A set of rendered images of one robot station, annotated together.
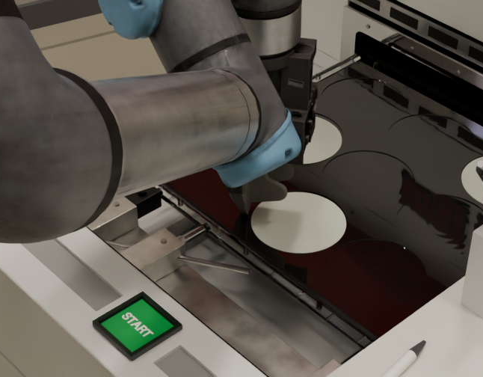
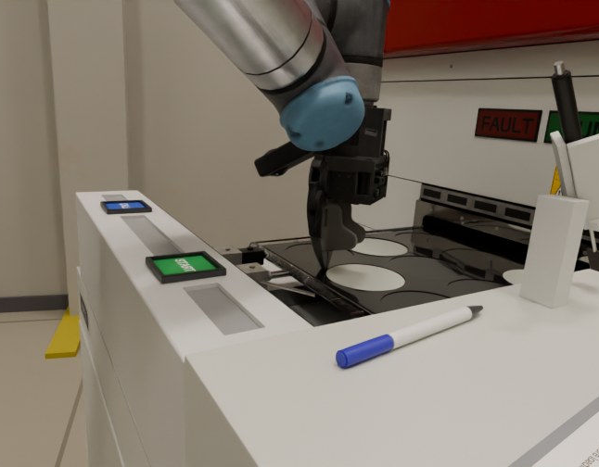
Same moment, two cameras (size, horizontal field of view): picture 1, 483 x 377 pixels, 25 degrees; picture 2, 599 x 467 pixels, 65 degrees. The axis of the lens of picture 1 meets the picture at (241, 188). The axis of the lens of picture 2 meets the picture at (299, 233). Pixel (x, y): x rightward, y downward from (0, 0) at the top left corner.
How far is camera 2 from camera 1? 0.62 m
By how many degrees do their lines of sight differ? 26
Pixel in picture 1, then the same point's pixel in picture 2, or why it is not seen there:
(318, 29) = (398, 223)
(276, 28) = (358, 72)
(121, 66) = not seen: hidden behind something
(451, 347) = (513, 319)
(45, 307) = (116, 250)
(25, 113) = not seen: outside the picture
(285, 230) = (352, 278)
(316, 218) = (380, 276)
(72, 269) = (158, 243)
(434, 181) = (479, 273)
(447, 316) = (505, 300)
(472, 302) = (535, 289)
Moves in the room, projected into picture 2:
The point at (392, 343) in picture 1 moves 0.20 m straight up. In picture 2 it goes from (443, 308) to (486, 19)
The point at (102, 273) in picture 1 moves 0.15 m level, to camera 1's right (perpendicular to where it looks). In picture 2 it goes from (179, 244) to (322, 261)
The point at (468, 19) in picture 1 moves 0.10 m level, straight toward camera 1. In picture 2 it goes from (504, 188) to (503, 196)
